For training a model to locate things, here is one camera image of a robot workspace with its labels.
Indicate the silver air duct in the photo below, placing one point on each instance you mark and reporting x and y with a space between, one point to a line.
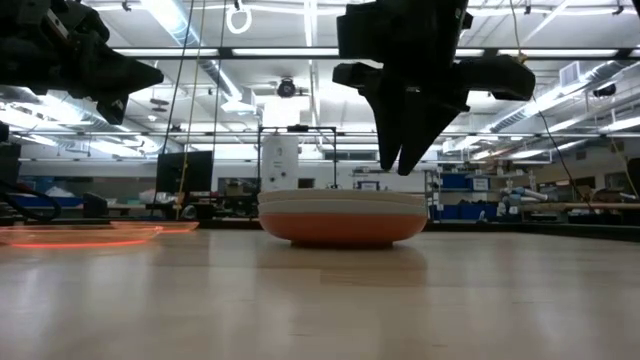
575 100

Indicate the row of blue bins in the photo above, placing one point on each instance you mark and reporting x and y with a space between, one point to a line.
462 211

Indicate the wooden background table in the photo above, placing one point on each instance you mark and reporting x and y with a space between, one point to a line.
600 205

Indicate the small black box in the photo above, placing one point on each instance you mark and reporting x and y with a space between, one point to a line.
95 205

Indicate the red-orange opaque plastic plate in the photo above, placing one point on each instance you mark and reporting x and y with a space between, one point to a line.
342 230

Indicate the orange translucent plastic plate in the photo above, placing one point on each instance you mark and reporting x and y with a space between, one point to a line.
75 236

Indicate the small blue storage bin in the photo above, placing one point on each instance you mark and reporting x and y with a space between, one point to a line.
455 181

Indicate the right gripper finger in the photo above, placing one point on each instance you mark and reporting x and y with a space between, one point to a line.
427 125
390 120

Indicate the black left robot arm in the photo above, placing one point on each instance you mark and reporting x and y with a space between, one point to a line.
17 50

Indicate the black aluminium table frame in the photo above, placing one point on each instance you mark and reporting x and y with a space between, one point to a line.
550 231

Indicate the black tube stand frame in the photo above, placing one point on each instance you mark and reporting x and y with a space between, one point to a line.
300 128

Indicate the black computer monitor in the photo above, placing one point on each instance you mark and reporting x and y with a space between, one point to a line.
184 172

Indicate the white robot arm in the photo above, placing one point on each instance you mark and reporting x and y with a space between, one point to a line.
522 193

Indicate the white cylindrical tank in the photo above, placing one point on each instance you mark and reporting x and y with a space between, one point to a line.
279 160

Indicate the black ceiling dome camera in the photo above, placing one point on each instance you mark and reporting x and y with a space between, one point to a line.
286 88

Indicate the black overhead light bar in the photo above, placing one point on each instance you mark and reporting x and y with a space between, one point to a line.
225 52

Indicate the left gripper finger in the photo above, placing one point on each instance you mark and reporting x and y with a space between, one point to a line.
112 65
115 87

